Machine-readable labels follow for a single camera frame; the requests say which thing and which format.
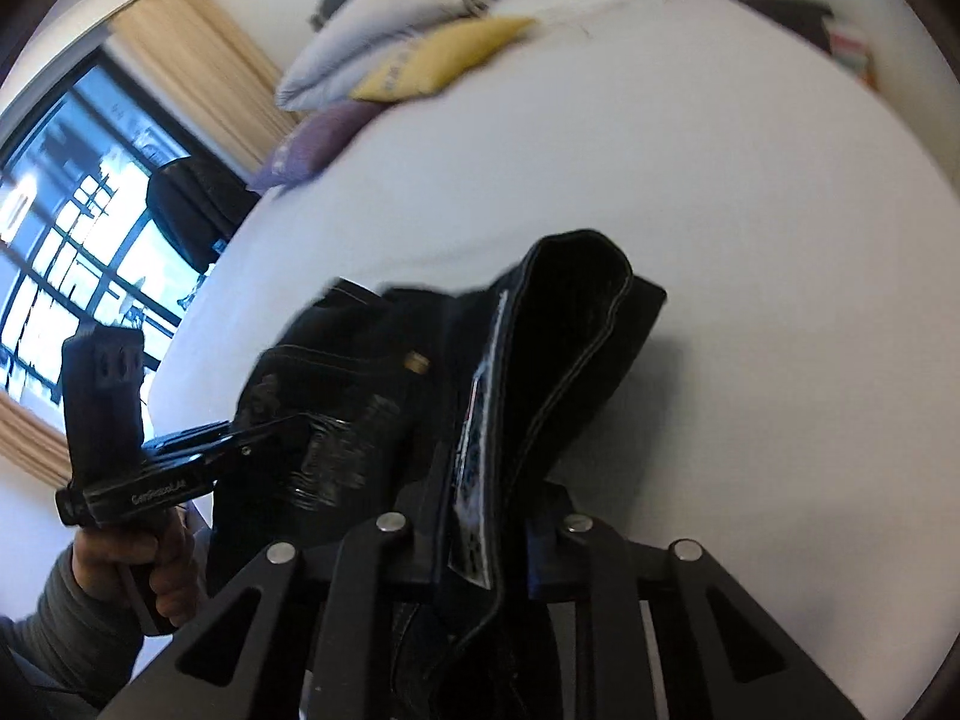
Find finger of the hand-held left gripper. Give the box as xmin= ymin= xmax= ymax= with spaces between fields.
xmin=142 ymin=411 xmax=312 ymax=482

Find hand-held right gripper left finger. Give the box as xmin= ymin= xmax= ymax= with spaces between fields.
xmin=97 ymin=495 xmax=445 ymax=720

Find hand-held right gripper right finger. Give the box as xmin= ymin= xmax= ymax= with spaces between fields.
xmin=525 ymin=495 xmax=863 ymax=720

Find black pants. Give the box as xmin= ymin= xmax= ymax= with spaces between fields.
xmin=206 ymin=231 xmax=668 ymax=720

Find person's left forearm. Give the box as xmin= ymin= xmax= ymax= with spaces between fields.
xmin=0 ymin=540 xmax=162 ymax=717

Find person's left hand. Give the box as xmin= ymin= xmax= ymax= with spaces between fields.
xmin=71 ymin=506 xmax=205 ymax=627

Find beige curtain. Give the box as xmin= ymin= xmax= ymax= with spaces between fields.
xmin=0 ymin=390 xmax=72 ymax=485
xmin=109 ymin=0 xmax=301 ymax=181

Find large window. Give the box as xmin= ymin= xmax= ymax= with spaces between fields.
xmin=0 ymin=45 xmax=256 ymax=406

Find black jacket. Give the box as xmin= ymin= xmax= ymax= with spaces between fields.
xmin=145 ymin=157 xmax=260 ymax=275

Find purple cushion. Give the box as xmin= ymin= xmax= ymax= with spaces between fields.
xmin=247 ymin=99 xmax=387 ymax=192

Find white bed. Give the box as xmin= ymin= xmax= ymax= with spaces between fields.
xmin=146 ymin=0 xmax=960 ymax=720

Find stacked white pillows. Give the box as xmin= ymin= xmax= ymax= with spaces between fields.
xmin=274 ymin=0 xmax=503 ymax=112

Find yellow cushion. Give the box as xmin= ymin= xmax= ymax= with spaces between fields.
xmin=351 ymin=15 xmax=537 ymax=102

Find striped bin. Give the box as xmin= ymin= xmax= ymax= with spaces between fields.
xmin=825 ymin=26 xmax=878 ymax=87

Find dark bedside table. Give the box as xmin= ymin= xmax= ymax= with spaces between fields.
xmin=739 ymin=0 xmax=837 ymax=53

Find white wardrobe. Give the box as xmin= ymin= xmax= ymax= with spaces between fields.
xmin=780 ymin=0 xmax=960 ymax=188

